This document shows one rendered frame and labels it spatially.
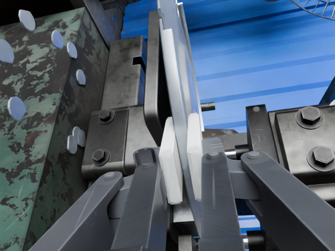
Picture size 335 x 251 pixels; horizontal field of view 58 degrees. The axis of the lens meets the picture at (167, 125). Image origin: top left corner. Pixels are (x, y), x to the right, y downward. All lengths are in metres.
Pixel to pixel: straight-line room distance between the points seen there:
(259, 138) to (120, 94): 0.22
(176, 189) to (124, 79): 0.34
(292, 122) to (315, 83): 1.65
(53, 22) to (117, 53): 0.11
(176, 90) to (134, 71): 0.31
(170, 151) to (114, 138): 0.23
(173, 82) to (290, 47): 2.15
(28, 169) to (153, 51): 0.17
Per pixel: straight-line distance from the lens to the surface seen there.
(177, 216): 0.46
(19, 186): 0.34
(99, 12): 0.56
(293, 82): 2.07
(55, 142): 0.35
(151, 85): 0.25
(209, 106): 0.59
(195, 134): 0.17
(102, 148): 0.38
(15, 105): 0.30
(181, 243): 0.48
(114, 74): 0.50
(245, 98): 2.02
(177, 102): 0.18
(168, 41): 0.19
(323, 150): 0.40
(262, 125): 0.48
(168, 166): 0.16
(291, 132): 0.43
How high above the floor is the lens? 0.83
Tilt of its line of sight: 12 degrees down
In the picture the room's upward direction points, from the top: 82 degrees clockwise
